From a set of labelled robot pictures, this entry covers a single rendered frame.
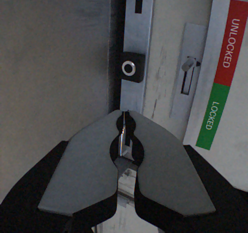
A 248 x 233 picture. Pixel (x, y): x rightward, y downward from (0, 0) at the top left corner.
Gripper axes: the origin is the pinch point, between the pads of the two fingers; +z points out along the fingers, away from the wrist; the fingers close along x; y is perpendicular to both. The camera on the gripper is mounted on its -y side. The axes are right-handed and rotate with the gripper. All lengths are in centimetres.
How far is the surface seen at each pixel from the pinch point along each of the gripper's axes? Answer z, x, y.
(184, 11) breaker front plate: 27.8, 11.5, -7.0
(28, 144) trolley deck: 11.2, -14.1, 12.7
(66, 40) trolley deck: 20.0, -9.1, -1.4
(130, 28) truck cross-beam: 32.0, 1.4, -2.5
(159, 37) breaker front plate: 30.0, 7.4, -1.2
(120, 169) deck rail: 26.9, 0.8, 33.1
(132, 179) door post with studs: 26.4, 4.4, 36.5
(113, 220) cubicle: 27, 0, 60
